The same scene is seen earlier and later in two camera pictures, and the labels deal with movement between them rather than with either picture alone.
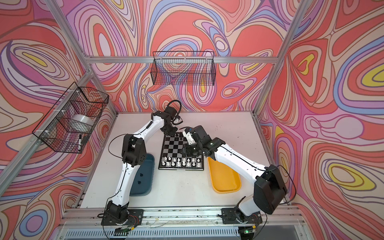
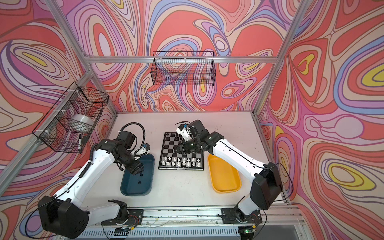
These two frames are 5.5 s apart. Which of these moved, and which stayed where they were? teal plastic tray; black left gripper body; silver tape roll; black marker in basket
Moved: black left gripper body
Stayed: black marker in basket; teal plastic tray; silver tape roll
